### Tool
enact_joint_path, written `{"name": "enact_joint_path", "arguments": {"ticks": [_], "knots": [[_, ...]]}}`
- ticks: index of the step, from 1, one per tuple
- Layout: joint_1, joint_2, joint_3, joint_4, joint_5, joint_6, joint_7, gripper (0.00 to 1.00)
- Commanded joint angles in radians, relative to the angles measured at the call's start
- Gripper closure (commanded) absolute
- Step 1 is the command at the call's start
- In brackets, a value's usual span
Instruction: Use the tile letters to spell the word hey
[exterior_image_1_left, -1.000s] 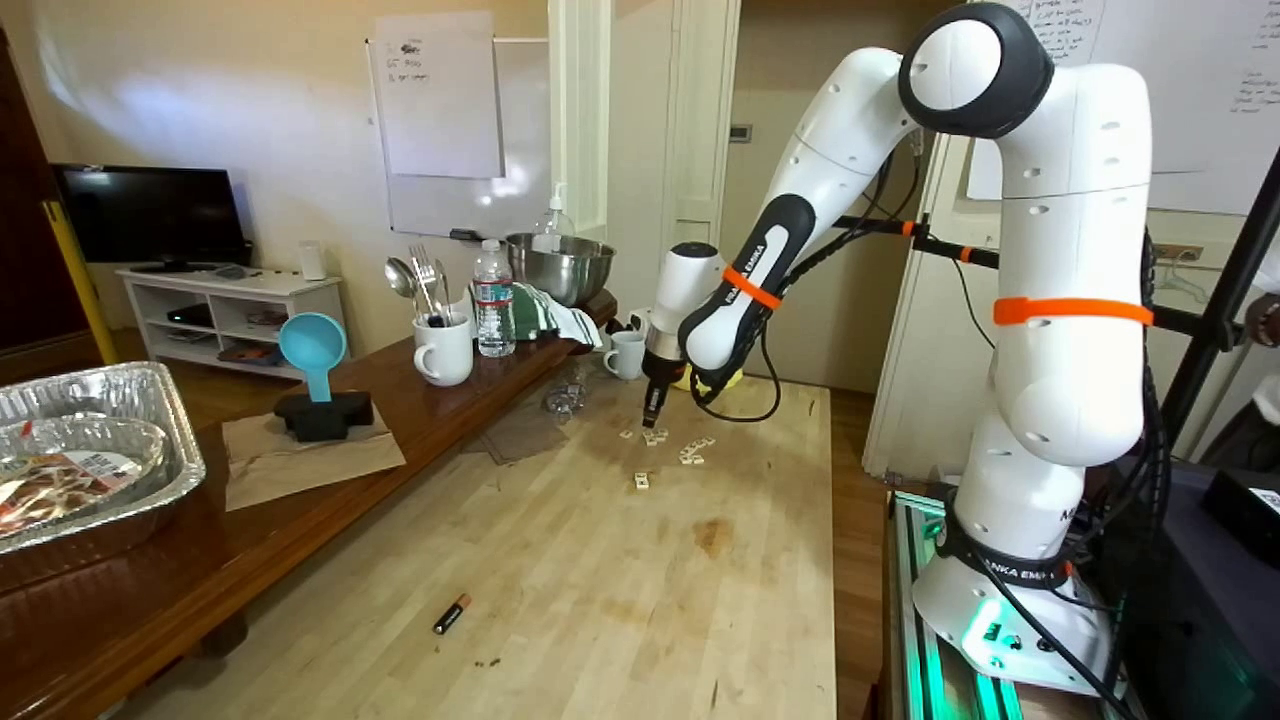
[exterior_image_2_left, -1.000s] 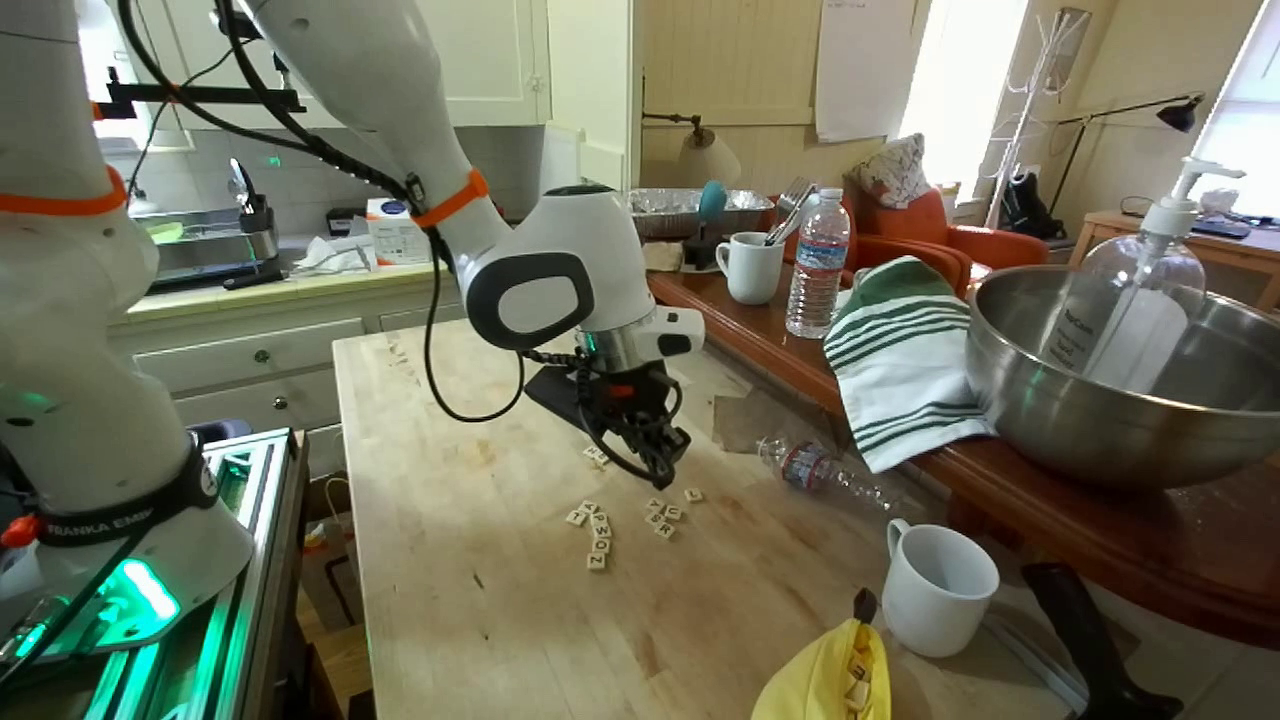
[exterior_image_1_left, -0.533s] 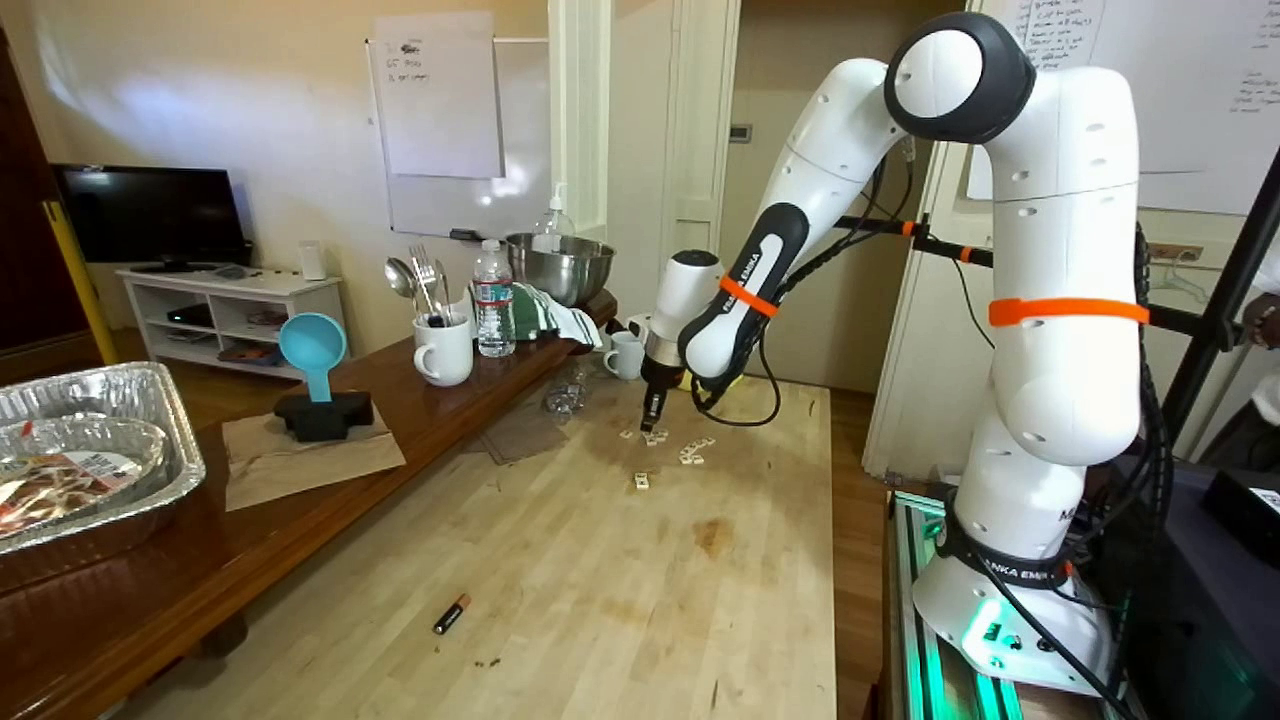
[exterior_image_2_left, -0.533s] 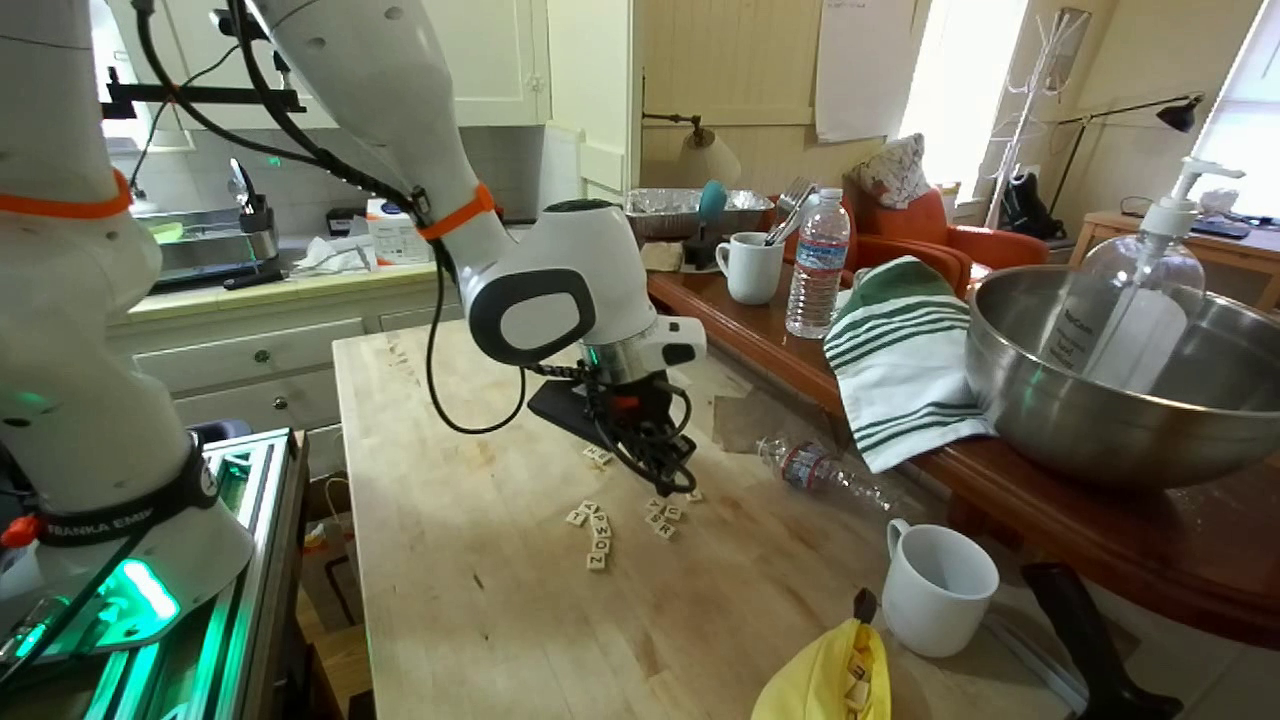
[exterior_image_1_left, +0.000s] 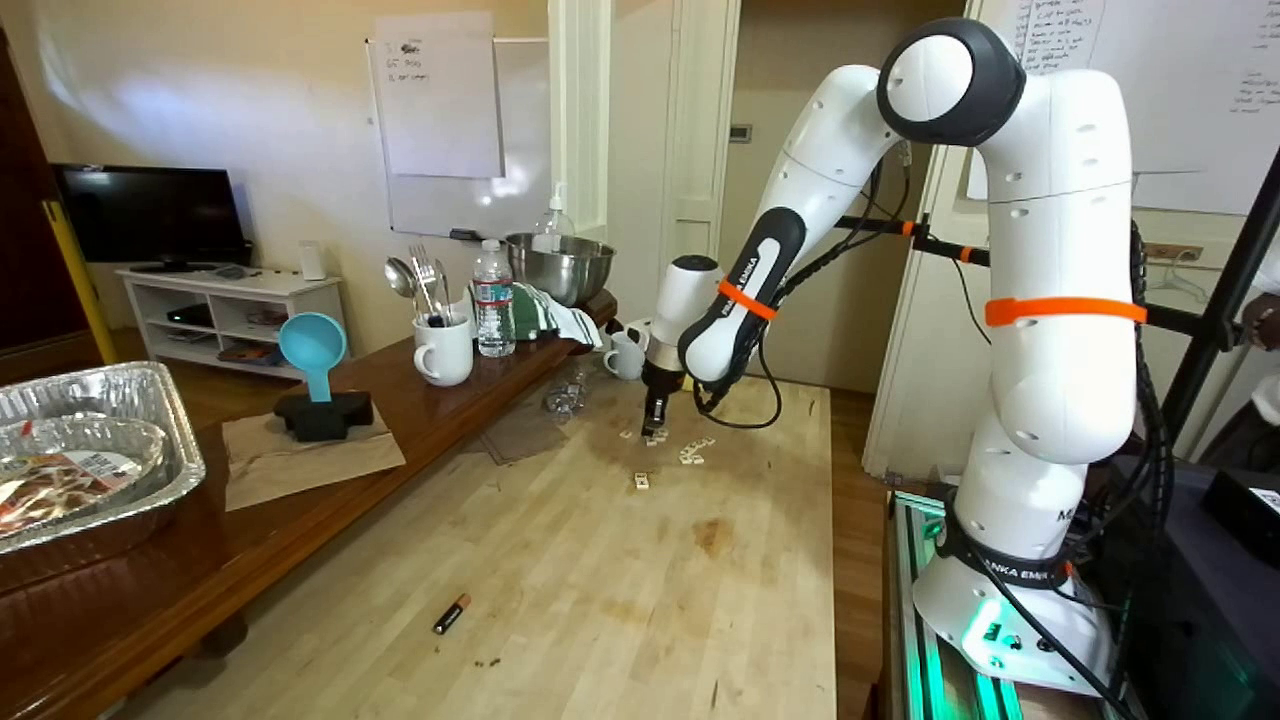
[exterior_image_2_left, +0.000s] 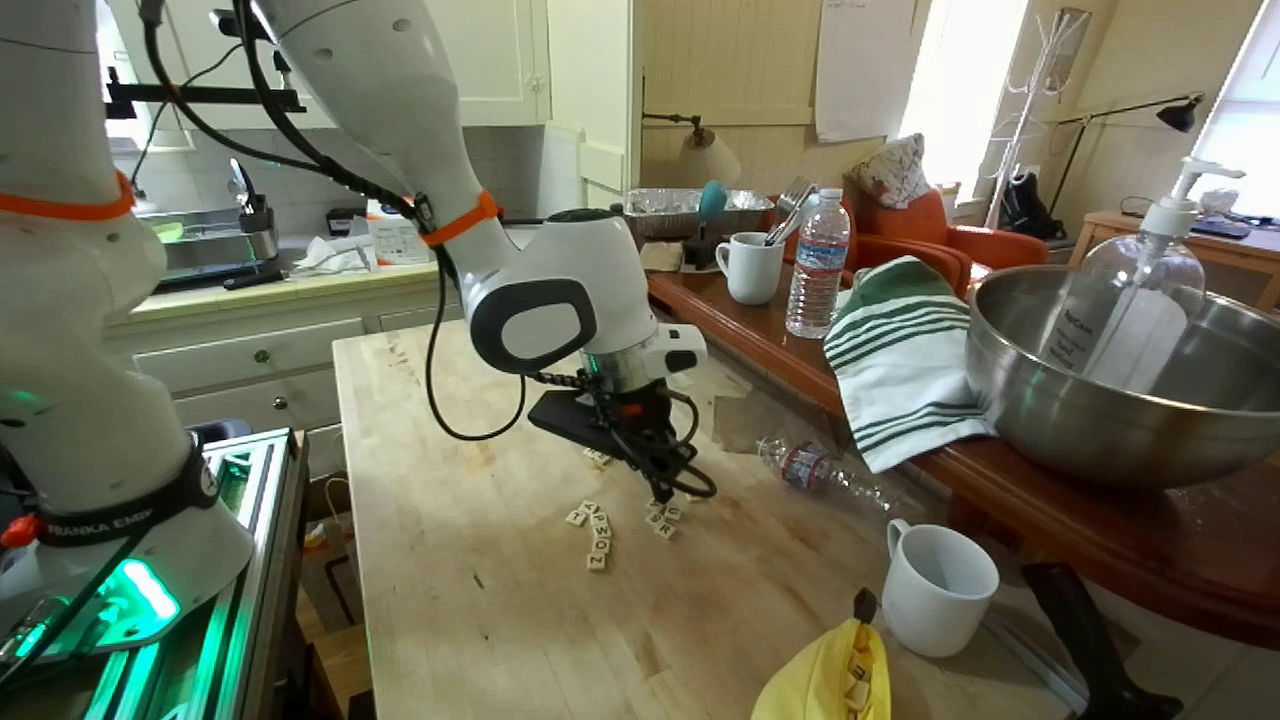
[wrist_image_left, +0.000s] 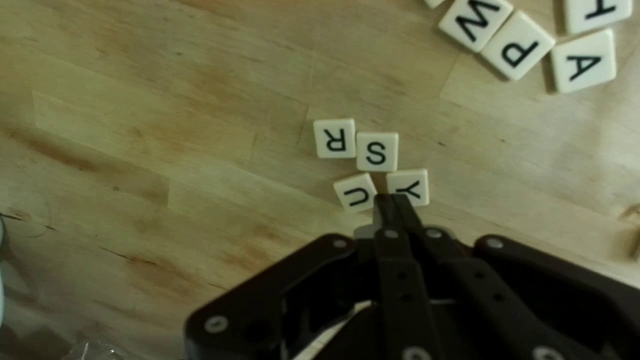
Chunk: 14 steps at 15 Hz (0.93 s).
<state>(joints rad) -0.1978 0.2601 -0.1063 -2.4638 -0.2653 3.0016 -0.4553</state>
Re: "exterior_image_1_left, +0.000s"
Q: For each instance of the black flat television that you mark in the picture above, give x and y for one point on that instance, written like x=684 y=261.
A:
x=155 y=214

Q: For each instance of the crushed clear plastic bottle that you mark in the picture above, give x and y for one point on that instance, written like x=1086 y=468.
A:
x=565 y=395

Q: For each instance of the wall switch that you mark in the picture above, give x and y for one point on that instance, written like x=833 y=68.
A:
x=739 y=135

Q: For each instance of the white tall cabinet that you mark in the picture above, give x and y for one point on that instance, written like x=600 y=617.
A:
x=920 y=386

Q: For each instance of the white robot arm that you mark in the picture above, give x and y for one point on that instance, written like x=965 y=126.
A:
x=1055 y=200

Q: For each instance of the cream letter tile H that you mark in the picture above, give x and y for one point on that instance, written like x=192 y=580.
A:
x=640 y=481

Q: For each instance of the aluminium foil tray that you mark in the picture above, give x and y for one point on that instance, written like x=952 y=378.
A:
x=163 y=401

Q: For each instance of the small wall whiteboard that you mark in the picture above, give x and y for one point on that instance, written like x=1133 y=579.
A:
x=525 y=135

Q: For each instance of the clear water bottle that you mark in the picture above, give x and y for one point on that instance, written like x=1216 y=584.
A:
x=492 y=304

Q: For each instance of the white television stand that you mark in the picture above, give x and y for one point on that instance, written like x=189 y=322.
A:
x=242 y=322

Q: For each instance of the black computer case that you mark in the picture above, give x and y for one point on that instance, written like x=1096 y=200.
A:
x=1202 y=624

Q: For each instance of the brown cardboard sheet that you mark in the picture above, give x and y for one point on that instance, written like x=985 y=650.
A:
x=284 y=465

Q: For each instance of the white paper sheet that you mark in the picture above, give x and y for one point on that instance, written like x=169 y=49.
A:
x=439 y=100

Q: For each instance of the black tripod pole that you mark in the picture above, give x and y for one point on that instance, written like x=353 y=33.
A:
x=1220 y=288

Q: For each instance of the black marker pen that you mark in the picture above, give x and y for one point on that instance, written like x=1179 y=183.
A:
x=449 y=617

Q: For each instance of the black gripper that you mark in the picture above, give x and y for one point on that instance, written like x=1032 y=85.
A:
x=660 y=386

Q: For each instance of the black block base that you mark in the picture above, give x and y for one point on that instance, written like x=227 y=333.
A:
x=327 y=418

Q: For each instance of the clear pump sanitizer bottle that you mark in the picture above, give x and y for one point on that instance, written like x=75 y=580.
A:
x=549 y=231

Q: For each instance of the white door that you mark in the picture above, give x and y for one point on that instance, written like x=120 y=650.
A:
x=665 y=135

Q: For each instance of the steel mixing bowl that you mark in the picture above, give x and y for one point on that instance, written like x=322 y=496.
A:
x=565 y=268

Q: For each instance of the green striped white towel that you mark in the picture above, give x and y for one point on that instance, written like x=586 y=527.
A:
x=552 y=319

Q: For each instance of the large wall whiteboard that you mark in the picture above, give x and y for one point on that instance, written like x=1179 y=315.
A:
x=1220 y=105

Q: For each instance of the brown wooden table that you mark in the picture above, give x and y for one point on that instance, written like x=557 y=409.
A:
x=163 y=584

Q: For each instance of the metal spoon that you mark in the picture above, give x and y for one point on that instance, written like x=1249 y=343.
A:
x=430 y=276

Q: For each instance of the cream letter tile M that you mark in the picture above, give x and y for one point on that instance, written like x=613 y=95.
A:
x=684 y=462

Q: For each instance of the black metal bar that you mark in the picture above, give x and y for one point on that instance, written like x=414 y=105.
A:
x=943 y=246

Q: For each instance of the red white food packet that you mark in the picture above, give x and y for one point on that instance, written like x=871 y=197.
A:
x=61 y=481

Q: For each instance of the metal ladle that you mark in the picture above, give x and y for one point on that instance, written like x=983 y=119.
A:
x=403 y=276

